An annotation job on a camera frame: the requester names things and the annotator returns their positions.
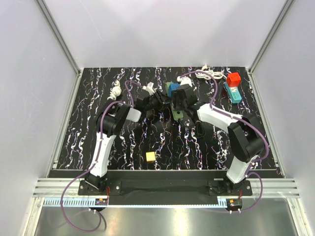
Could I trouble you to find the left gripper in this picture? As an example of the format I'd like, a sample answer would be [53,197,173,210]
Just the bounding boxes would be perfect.
[144,89,172,112]

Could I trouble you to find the blue cube plug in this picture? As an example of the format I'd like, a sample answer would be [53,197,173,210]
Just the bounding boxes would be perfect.
[169,83,180,97]

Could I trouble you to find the green power strip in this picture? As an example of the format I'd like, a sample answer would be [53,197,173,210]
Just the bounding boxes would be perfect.
[164,82,184,121]

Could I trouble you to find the dark green cube plug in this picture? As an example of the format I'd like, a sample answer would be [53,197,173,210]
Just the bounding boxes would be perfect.
[165,82,172,96]

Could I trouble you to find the yellow cube plug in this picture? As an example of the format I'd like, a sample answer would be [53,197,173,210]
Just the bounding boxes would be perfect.
[146,151,156,162]

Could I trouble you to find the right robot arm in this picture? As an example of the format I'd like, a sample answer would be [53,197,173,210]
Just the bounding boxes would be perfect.
[167,84,269,195]

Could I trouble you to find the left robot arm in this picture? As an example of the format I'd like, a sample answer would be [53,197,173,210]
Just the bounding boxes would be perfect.
[84,90,171,195]

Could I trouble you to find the red cube plug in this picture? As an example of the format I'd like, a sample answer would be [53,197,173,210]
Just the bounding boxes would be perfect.
[226,72,241,87]

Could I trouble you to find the black marbled mat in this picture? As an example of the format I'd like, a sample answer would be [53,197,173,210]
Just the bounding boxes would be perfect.
[57,67,261,170]

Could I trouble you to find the teal power strip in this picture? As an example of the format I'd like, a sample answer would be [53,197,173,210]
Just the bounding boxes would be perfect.
[224,82,242,104]

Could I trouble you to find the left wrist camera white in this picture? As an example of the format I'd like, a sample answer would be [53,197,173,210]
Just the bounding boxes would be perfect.
[142,82,156,95]

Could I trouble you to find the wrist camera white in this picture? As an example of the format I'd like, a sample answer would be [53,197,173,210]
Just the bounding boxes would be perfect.
[177,76,192,87]
[142,82,156,95]

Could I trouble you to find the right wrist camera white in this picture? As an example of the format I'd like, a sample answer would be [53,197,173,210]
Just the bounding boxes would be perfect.
[177,76,192,87]

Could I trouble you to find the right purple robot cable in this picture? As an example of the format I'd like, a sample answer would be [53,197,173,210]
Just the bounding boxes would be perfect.
[178,71,270,213]

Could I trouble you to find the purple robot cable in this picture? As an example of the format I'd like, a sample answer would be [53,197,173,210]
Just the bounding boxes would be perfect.
[178,71,270,213]
[60,80,146,233]

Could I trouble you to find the black coiled cable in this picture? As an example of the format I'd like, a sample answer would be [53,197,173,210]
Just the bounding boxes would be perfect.
[181,115,206,138]

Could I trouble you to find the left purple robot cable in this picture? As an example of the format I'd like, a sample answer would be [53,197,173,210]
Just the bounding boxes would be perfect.
[60,80,146,233]

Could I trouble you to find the white coiled cable left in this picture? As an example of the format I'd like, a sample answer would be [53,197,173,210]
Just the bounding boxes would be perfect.
[107,80,122,101]

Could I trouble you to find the white coiled cable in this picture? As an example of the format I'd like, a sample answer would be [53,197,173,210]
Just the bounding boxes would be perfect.
[195,64,227,81]
[107,80,122,101]

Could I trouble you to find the white coiled cable right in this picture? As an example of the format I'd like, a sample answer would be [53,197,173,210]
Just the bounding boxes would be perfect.
[195,64,227,81]

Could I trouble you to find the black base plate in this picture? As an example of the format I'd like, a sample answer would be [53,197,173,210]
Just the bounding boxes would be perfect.
[48,169,284,205]

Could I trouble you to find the aluminium frame rail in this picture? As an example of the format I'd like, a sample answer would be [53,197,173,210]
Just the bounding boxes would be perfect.
[33,178,299,208]

